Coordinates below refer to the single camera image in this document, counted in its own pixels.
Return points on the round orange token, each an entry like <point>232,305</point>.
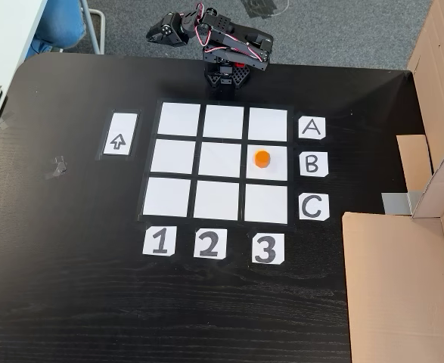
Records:
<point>261,159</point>

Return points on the white nine-square grid sheet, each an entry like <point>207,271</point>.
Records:
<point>221,159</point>

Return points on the black floor tape patch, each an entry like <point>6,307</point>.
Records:
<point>259,7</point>

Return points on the white arrow paper sheet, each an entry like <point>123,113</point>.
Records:
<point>119,132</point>

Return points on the seated person's leg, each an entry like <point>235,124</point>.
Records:
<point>59,22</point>

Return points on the white side table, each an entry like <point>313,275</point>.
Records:
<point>2,38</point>

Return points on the paper sheet letter A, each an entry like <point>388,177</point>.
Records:
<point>311,128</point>

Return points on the clear tape scrap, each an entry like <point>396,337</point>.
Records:
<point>7,121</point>
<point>57,168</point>

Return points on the paper sheet letter B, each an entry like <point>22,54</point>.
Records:
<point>312,164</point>

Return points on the paper sheet number 1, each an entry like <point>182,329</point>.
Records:
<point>159,241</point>

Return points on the paper sheet number 2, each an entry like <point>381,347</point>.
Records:
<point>210,244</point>

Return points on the paper sheet letter C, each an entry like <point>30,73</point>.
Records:
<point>313,206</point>

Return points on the paper sheet number 3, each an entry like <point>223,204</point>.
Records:
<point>267,248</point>

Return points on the brown cardboard screen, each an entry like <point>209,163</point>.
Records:
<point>395,283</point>

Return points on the grey metal chair frame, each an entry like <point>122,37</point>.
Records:
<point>101,34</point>

